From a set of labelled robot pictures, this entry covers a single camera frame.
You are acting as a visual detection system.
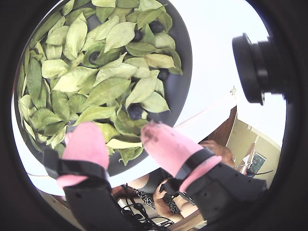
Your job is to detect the green framed picture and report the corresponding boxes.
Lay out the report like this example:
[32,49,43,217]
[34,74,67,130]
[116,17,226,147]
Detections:
[251,152,267,173]

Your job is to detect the pile of green leaves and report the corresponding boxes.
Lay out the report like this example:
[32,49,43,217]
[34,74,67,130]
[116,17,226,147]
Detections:
[16,0,184,166]

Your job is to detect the pink-tipped black gripper finger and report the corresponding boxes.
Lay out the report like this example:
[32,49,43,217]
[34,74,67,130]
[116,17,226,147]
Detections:
[43,122,135,231]
[141,121,268,224]

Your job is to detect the black tangled floor cables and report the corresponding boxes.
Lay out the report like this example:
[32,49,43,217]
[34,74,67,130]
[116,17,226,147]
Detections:
[119,184,175,231]

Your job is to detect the dark grey round bowl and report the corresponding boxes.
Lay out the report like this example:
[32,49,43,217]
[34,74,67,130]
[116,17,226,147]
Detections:
[13,0,193,177]

